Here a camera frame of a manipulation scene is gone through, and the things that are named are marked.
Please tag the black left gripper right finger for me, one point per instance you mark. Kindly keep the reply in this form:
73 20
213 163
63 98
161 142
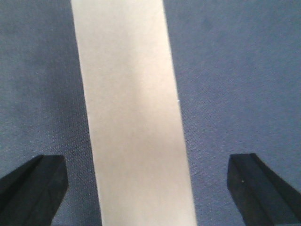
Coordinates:
262 197

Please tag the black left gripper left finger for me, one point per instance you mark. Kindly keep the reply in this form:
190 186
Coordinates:
32 194

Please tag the brown cardboard package box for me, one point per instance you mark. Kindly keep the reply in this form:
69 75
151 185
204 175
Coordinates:
135 124

